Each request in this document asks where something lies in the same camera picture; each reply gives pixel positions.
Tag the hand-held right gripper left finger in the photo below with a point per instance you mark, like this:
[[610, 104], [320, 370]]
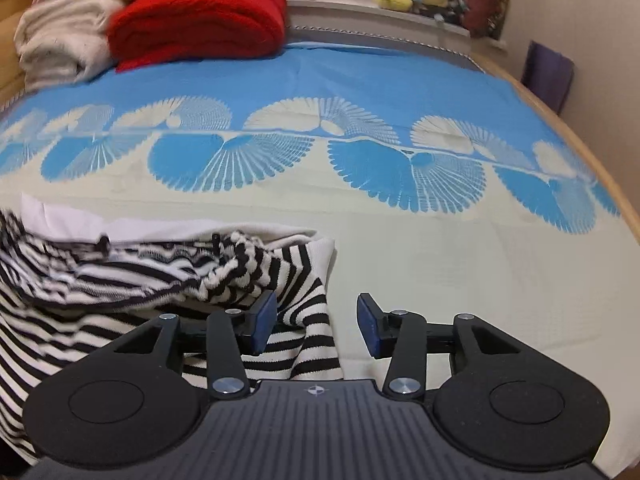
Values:
[[262, 324]]

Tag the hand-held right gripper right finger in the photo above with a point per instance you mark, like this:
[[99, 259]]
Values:
[[367, 325]]

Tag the striped and white sweater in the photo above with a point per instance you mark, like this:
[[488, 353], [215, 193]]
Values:
[[50, 335]]

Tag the blue patterned bed blanket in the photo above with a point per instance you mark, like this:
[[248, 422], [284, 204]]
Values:
[[400, 235]]

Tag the red folded blanket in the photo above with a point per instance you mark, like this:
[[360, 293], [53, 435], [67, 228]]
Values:
[[200, 25]]

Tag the white window sill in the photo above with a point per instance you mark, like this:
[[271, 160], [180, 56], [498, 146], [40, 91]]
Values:
[[360, 12]]

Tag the black and white striped toy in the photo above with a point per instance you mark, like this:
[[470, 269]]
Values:
[[457, 7]]

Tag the dark red pillow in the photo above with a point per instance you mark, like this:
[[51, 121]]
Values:
[[487, 5]]

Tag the white folded quilt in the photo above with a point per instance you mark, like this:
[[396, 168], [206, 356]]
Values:
[[55, 45]]

